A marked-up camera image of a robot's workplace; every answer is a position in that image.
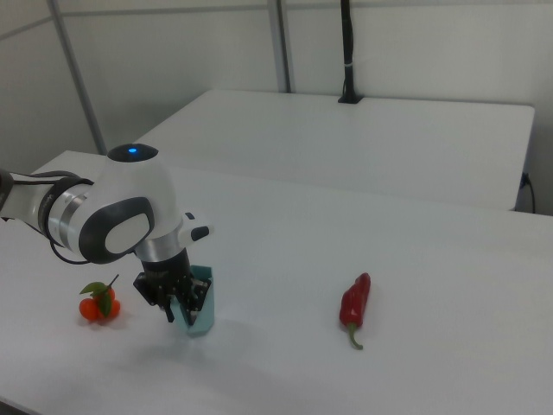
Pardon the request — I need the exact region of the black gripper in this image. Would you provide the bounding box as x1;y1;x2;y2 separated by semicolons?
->
132;249;213;326

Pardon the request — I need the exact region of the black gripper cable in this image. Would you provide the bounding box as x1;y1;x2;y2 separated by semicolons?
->
8;170;94;265

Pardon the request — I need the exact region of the black camera pole with base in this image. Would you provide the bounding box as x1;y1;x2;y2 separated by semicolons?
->
337;0;364;105

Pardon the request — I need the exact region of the red chili pepper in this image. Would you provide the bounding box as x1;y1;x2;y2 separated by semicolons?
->
338;271;372;350

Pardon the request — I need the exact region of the grey metal partition post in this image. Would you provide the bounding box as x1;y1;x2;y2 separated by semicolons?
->
270;0;296;93
46;0;108;156

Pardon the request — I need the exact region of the black wall cable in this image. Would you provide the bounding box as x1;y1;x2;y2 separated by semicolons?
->
519;171;537;214

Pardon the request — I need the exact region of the small oranges cluster with leaves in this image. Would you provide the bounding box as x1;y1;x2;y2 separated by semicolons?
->
78;273;122;323

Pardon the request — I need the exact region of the white side table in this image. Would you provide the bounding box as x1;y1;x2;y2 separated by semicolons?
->
133;89;537;212

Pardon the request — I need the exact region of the teal faceted mug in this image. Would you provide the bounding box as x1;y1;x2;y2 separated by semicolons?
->
168;264;216;339

